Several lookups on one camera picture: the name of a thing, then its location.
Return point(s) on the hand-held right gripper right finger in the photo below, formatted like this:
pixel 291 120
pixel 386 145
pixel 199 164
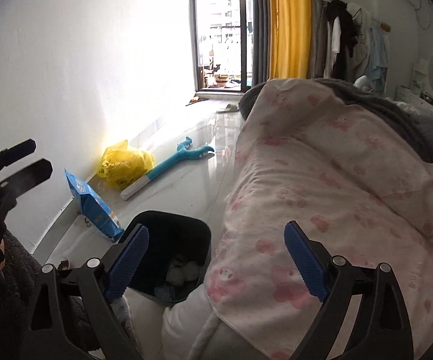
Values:
pixel 306 258

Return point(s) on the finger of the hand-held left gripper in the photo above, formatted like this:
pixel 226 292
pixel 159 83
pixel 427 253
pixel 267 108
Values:
pixel 30 174
pixel 17 152

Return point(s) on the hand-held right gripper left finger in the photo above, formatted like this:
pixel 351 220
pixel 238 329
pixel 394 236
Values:
pixel 126 262

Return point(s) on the round white sock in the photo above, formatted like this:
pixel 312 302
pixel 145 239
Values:
pixel 175 275

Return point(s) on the black trash bin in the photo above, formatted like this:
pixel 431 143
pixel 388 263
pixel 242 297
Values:
pixel 179 228

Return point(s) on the brown kibble pile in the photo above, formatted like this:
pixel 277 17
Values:
pixel 63 264

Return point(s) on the grey fleece clothing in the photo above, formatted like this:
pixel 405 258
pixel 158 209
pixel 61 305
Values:
pixel 17 281

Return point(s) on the blue printed bag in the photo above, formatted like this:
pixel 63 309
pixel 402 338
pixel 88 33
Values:
pixel 92 206

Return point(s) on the pink printed blanket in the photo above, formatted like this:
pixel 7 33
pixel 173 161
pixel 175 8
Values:
pixel 314 180

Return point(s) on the yellow plastic bag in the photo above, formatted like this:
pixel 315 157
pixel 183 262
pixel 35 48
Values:
pixel 122 165

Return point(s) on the blue toy grabber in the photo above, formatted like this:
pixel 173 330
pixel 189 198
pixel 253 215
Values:
pixel 164 168

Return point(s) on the grey slipper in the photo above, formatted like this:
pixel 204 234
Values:
pixel 228 108

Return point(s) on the dark grey fleece blanket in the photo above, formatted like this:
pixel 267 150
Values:
pixel 407 120

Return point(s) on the brown slipper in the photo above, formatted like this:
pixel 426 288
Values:
pixel 195 100

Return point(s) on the light blue plush toy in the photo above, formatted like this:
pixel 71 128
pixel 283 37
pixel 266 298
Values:
pixel 362 82

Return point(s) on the white vanity desk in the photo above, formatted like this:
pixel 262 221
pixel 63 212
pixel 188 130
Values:
pixel 415 99

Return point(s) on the light blue shirt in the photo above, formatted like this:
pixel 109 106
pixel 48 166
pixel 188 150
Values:
pixel 377 60

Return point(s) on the white shelf organizer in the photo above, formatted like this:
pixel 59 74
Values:
pixel 420 77

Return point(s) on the white hanging clothes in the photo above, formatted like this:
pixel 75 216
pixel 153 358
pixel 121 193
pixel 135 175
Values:
pixel 362 50

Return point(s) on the grey curtain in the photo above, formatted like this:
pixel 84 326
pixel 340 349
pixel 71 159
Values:
pixel 318 37
pixel 262 26

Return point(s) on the black jacket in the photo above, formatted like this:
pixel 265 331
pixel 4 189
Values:
pixel 345 37

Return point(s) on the yellow curtain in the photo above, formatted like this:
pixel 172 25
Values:
pixel 289 22

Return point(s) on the black framed window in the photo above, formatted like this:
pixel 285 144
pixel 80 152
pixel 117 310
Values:
pixel 220 26

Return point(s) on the white clothes rail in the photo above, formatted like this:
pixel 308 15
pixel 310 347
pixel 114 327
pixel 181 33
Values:
pixel 385 27

